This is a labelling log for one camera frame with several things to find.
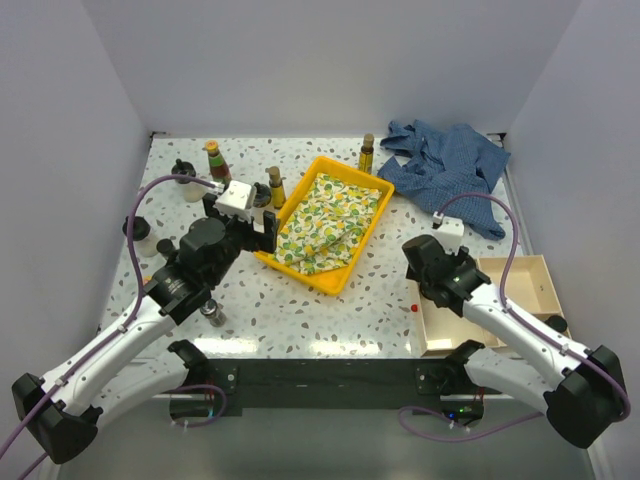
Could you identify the black lid seasoning jar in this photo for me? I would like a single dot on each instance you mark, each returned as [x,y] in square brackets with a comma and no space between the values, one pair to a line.
[261,202]

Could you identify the sesame seed shaker jar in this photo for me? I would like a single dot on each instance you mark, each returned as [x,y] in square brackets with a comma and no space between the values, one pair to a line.
[558,323]

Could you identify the white powder shaker jar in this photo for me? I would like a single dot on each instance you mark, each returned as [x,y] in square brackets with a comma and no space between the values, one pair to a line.
[191,191]

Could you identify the red chili sauce bottle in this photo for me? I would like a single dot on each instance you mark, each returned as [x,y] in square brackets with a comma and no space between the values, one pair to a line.
[219,169]

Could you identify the blue checkered shirt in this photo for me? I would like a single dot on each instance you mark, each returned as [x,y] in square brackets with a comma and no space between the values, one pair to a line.
[429,166]

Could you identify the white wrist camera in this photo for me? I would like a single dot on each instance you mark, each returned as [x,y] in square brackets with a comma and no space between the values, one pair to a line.
[448,231]
[237,200]

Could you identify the yellow label sauce bottle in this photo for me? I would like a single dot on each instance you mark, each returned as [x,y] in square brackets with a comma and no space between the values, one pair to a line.
[276,185]

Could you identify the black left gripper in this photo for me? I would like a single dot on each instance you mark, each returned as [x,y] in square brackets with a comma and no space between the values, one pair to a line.
[258,240]

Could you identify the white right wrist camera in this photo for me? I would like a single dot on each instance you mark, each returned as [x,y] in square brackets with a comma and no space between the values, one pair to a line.
[448,231]

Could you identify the yellow label oil bottle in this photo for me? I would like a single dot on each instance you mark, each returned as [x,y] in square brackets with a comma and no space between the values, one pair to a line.
[366,154]

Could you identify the white salt shaker jar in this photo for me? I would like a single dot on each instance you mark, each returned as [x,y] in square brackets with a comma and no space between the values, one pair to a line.
[141,238]

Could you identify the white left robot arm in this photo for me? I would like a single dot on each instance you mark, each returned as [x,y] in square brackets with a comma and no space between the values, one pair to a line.
[62,408]

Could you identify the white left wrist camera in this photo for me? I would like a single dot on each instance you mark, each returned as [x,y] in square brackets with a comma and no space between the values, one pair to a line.
[237,200]

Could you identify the dark pepper grinder jar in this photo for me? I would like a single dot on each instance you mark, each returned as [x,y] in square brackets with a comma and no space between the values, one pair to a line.
[212,311]

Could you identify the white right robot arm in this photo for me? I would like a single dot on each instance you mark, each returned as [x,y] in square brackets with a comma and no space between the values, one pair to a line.
[579,390]

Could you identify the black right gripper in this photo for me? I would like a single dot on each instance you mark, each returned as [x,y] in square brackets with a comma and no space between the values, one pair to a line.
[458,258]

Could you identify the lemon print cloth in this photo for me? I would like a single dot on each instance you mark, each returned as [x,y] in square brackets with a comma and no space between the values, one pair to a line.
[327,226]

